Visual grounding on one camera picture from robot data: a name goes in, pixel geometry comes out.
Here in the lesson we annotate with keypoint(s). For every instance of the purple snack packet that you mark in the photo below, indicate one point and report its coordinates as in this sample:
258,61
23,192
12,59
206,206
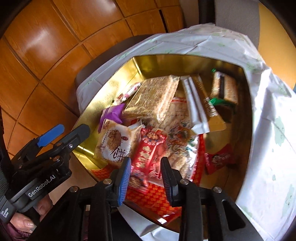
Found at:
112,113

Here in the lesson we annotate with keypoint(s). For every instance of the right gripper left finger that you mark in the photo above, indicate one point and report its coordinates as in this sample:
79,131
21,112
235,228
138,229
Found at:
108,194

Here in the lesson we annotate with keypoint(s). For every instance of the green-edged cracker pack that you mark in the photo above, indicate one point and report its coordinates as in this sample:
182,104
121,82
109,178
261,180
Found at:
224,90

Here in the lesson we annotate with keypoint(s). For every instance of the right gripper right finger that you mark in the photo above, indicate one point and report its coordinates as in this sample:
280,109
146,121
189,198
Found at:
185,194

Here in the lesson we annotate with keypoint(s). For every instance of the small red candy packet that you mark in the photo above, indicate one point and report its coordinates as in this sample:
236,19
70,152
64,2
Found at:
219,159

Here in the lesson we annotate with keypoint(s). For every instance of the gold red gift box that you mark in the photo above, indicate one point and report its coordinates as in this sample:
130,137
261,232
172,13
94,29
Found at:
238,132

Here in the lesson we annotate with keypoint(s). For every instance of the pink floral candy packet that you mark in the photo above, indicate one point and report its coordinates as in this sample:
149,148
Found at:
127,94

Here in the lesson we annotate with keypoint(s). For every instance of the cloud-print white tablecloth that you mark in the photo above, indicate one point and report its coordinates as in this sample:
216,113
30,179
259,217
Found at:
267,196

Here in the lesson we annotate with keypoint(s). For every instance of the flaky pastry white packet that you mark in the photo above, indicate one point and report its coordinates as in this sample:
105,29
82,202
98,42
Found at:
114,143

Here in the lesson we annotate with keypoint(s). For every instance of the white rice cake packet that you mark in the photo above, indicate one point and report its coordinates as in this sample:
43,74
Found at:
135,130

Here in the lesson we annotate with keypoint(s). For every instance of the clear rice crisp pack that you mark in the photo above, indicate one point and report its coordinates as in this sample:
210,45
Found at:
153,98

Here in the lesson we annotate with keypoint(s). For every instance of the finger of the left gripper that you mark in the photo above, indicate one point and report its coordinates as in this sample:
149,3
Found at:
74,138
50,135

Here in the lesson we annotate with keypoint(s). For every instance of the large orange rice-cracker bag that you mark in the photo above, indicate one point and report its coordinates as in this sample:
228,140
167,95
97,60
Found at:
181,148

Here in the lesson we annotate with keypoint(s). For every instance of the grey yellow blue chair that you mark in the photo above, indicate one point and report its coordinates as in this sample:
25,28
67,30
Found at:
268,31

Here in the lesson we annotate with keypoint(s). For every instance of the red festive snack packet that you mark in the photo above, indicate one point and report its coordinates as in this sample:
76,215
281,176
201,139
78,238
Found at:
149,143

